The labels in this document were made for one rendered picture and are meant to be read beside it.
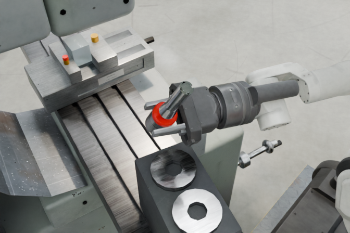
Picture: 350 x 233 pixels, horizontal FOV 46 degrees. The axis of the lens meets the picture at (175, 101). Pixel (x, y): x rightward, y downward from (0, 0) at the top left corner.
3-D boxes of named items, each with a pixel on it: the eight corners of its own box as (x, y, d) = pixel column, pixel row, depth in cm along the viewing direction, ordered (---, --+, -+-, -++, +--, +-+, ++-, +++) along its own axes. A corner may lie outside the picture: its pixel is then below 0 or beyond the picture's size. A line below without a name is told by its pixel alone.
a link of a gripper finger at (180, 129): (154, 129, 74) (185, 123, 76) (150, 134, 77) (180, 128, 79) (156, 137, 73) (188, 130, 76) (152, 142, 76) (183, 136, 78)
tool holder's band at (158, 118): (171, 101, 77) (172, 99, 76) (179, 123, 76) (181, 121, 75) (148, 106, 75) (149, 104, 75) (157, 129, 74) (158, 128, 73)
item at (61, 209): (153, 87, 150) (152, 63, 141) (207, 155, 130) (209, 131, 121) (17, 144, 133) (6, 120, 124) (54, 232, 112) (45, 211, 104)
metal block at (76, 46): (83, 49, 121) (79, 33, 116) (92, 60, 117) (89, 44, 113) (66, 55, 119) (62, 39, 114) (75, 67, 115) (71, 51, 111)
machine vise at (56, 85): (131, 41, 136) (128, 14, 128) (155, 67, 128) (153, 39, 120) (29, 82, 123) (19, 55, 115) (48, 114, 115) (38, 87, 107)
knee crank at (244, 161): (275, 138, 165) (277, 129, 161) (285, 149, 162) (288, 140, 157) (230, 162, 158) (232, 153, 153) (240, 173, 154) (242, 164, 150)
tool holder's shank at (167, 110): (170, 103, 76) (191, 77, 66) (176, 118, 75) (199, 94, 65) (154, 107, 75) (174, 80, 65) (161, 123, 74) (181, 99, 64)
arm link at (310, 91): (241, 80, 90) (300, 65, 90) (253, 119, 88) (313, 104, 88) (247, 71, 83) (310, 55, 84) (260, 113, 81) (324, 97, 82)
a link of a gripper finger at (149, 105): (144, 111, 78) (173, 106, 80) (147, 105, 75) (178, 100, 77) (141, 103, 79) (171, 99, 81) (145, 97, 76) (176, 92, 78)
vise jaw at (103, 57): (96, 37, 127) (94, 27, 124) (119, 65, 118) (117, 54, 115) (77, 44, 124) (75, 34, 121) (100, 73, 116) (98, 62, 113)
